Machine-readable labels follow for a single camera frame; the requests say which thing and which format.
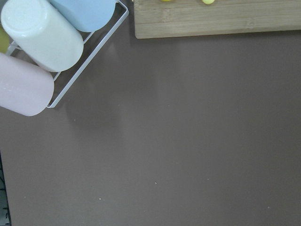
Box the white cup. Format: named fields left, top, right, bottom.
left=0, top=0, right=84, bottom=72

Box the pink cup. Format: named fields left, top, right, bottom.
left=0, top=53, right=54, bottom=116

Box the yellow cup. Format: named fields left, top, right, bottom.
left=0, top=26, right=10, bottom=54

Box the blue cup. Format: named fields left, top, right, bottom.
left=50, top=0, right=117, bottom=32

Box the lemon slice right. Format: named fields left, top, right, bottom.
left=202, top=0, right=215, bottom=5

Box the bamboo cutting board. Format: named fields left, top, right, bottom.
left=134, top=0, right=301, bottom=39

